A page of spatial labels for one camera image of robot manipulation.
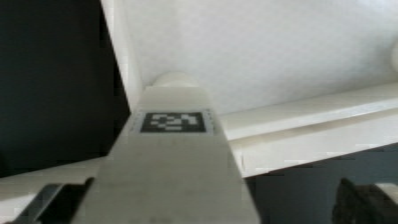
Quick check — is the white desk top tray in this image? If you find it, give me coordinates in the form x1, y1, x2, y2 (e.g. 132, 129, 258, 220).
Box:
100, 0, 398, 176

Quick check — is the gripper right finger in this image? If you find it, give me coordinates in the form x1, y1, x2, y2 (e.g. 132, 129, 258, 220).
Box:
333, 178, 398, 224

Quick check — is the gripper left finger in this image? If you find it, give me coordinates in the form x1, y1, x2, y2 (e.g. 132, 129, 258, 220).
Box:
11, 177, 95, 224

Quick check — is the white L-shaped obstacle fence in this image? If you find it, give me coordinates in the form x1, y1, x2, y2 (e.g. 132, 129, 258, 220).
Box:
0, 158, 104, 224

